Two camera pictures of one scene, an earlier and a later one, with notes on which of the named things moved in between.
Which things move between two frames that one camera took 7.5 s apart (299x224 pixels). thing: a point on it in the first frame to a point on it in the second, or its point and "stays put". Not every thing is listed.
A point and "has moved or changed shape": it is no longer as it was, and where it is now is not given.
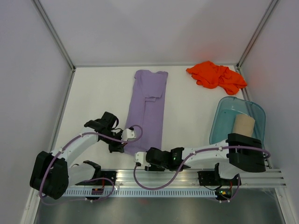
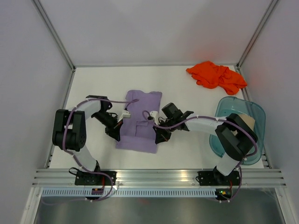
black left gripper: [118, 147] to [114, 130]
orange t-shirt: [210, 75] stays put
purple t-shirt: [145, 108] has moved or changed shape
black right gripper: [153, 168] to [161, 136]
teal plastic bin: [228, 108] stays put
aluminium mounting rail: [257, 178] stays put
